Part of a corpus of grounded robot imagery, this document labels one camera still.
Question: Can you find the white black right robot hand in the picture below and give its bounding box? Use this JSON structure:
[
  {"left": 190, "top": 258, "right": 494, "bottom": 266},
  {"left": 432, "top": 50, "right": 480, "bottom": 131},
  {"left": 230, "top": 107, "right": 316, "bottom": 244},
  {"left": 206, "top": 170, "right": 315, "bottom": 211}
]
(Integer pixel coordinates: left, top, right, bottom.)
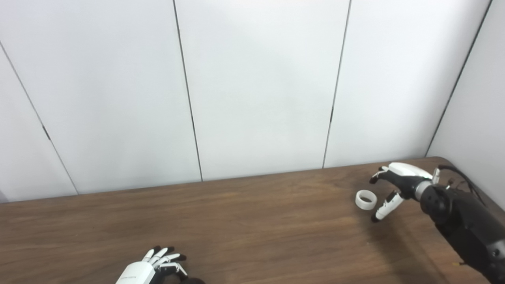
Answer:
[{"left": 369, "top": 162, "right": 434, "bottom": 222}]

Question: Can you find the round black part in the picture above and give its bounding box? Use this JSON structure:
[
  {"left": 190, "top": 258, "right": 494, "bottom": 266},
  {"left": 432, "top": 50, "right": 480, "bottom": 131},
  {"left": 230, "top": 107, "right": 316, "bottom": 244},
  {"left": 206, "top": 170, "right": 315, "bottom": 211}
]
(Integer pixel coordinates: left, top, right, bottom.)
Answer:
[{"left": 164, "top": 274, "right": 206, "bottom": 284}]

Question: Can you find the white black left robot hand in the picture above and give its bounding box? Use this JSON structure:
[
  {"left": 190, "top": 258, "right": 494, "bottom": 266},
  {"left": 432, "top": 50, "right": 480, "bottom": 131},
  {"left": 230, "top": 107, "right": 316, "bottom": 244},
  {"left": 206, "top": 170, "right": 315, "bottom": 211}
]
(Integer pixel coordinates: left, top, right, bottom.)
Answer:
[{"left": 116, "top": 246, "right": 188, "bottom": 284}]

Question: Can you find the white ring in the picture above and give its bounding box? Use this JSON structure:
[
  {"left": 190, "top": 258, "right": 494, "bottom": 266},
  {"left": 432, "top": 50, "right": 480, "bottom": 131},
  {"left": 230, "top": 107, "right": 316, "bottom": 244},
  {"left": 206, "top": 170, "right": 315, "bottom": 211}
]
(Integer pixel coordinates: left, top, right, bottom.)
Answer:
[{"left": 355, "top": 190, "right": 378, "bottom": 211}]

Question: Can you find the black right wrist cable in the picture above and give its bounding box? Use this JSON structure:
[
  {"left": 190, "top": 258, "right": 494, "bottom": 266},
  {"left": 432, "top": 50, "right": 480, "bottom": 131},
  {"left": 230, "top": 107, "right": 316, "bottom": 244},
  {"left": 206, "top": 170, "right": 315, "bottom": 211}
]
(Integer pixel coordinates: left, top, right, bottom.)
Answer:
[{"left": 438, "top": 165, "right": 486, "bottom": 206}]

